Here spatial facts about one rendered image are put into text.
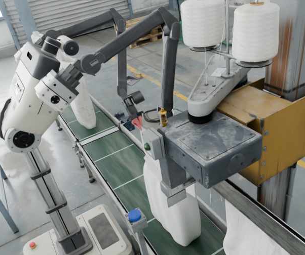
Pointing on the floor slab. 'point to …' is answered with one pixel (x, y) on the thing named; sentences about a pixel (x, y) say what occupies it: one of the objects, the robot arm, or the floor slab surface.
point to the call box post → (142, 243)
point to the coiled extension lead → (150, 118)
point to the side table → (0, 187)
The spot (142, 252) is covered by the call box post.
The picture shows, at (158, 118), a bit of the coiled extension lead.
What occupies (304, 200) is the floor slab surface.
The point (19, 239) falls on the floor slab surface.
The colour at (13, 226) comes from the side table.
